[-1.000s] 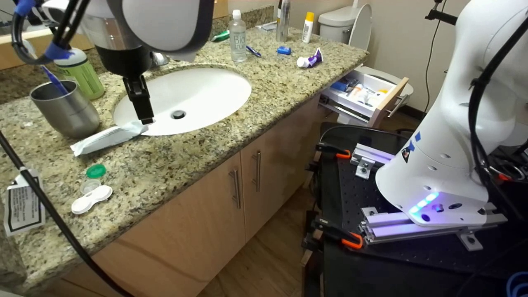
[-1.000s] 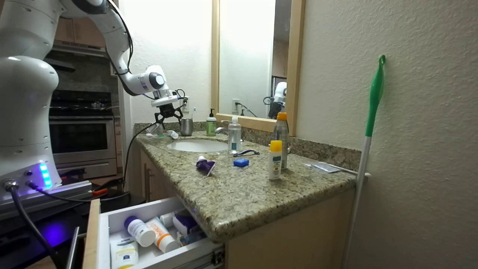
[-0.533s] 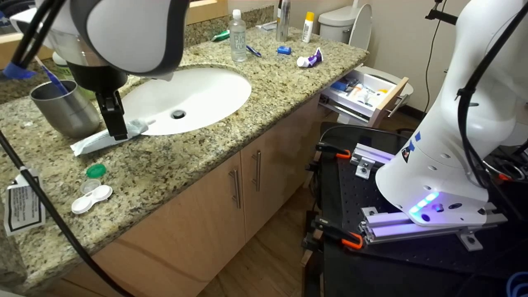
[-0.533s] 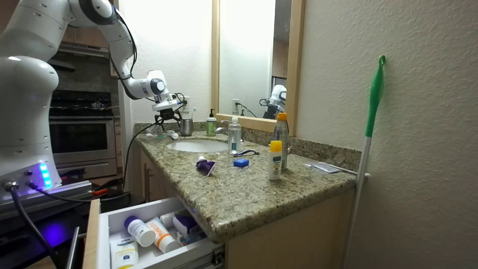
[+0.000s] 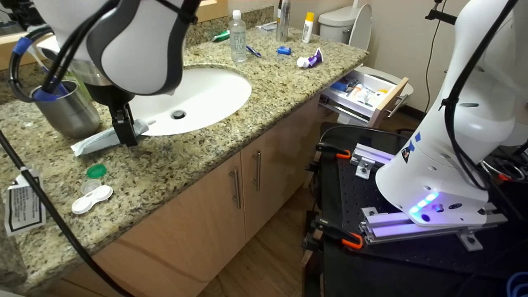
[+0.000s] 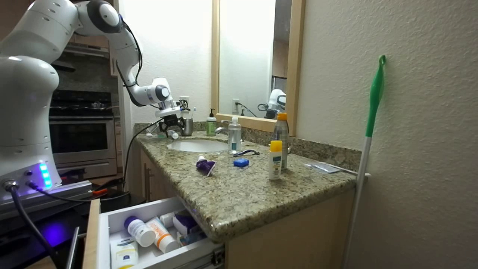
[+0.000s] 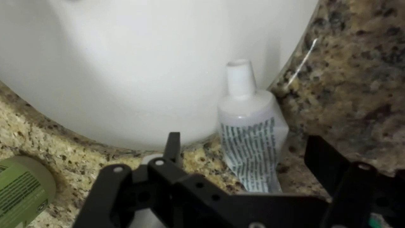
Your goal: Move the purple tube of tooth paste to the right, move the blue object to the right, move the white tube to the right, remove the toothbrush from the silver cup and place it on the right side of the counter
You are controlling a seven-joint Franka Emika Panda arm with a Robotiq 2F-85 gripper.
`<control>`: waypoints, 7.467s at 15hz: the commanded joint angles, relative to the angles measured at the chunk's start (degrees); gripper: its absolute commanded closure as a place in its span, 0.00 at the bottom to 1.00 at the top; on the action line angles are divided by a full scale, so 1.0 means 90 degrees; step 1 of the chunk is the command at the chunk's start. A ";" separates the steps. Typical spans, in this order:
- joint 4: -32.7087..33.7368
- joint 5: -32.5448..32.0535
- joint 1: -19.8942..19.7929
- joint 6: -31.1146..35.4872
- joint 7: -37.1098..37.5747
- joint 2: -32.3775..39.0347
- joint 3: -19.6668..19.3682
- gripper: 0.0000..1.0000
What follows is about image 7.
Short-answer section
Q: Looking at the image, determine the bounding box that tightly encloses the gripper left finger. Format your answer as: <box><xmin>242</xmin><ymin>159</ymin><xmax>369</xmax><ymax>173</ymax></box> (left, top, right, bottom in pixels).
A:
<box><xmin>73</xmin><ymin>132</ymin><xmax>241</xmax><ymax>228</ymax></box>

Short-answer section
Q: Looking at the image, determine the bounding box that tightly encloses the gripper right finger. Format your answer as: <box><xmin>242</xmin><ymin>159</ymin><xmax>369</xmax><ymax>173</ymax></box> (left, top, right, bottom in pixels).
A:
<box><xmin>304</xmin><ymin>135</ymin><xmax>405</xmax><ymax>228</ymax></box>

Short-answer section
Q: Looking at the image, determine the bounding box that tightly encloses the white tube with printed text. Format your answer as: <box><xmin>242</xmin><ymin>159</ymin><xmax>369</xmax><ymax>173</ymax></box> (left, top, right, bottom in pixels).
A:
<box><xmin>217</xmin><ymin>59</ymin><xmax>289</xmax><ymax>194</ymax></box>

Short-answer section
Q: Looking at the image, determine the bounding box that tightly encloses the green tube with beige cap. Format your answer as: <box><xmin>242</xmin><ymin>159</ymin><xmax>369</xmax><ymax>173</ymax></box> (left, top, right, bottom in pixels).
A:
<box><xmin>0</xmin><ymin>155</ymin><xmax>57</xmax><ymax>228</ymax></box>

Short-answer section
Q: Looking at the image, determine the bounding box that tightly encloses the white sink basin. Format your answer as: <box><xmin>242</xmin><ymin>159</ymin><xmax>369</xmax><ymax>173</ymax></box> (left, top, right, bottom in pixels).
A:
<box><xmin>0</xmin><ymin>0</ymin><xmax>319</xmax><ymax>151</ymax></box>

